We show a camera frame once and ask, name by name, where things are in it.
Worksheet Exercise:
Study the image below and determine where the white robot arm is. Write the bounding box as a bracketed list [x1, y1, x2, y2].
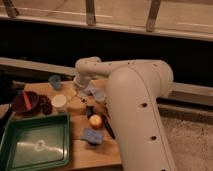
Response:
[74, 57, 177, 171]

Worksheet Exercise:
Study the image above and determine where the small blue cup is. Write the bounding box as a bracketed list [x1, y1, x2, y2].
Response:
[48, 75, 62, 90]

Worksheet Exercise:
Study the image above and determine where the white paper cup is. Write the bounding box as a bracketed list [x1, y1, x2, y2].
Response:
[51, 94, 67, 112]

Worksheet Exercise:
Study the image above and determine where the light blue cloth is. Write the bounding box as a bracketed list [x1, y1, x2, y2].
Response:
[86, 84, 106, 103]

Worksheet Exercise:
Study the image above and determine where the small black object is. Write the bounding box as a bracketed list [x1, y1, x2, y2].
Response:
[86, 106, 94, 119]

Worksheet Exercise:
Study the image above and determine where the red yellow apple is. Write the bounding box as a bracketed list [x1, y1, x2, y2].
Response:
[89, 115, 103, 129]

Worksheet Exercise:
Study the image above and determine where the blue sponge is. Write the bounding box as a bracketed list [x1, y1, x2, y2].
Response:
[80, 128, 104, 146]

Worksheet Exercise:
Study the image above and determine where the red spatula in bowl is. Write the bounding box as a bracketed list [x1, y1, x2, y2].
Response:
[22, 91, 32, 110]

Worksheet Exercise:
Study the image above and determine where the dark red bowl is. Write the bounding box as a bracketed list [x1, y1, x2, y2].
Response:
[12, 91, 39, 114]

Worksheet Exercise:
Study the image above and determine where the green plastic tray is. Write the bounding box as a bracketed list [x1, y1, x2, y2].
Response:
[0, 114, 70, 171]

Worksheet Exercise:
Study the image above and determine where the black handled knife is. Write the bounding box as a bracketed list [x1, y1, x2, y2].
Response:
[101, 115, 115, 139]

